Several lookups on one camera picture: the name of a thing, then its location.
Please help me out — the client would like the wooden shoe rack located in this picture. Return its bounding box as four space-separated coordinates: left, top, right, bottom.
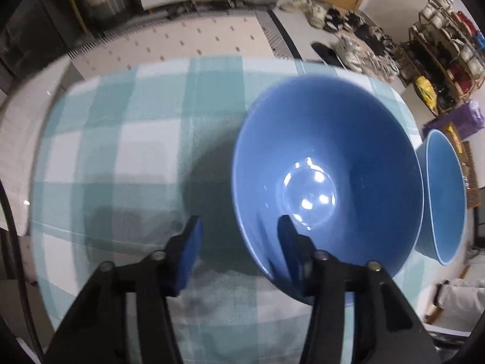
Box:
400 0 485 114

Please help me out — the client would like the blue bowl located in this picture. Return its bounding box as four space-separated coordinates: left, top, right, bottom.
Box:
415 129 467 266
232 75 424 308

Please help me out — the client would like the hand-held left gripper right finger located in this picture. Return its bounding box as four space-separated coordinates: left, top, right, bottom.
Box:
277 214 442 364

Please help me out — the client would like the beige patterned rug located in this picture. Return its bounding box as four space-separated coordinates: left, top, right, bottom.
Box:
57 8 304 80

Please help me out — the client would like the white cloth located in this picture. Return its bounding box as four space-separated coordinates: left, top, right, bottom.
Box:
426 278 485 327

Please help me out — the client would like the yellow bag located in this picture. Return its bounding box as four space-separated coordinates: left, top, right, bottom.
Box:
413 76 438 114

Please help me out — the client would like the brown patterned mat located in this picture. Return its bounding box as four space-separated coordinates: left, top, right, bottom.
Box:
460 142 483 209

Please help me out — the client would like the purple bag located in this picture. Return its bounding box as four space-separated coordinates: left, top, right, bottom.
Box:
422 99 485 139

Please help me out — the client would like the teal checked tablecloth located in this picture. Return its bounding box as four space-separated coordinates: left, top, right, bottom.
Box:
28 55 429 364

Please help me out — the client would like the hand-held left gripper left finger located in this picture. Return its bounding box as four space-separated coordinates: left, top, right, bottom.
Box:
43 215 203 364

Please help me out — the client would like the row of shoes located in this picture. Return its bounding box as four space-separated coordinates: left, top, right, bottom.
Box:
278 0 402 84

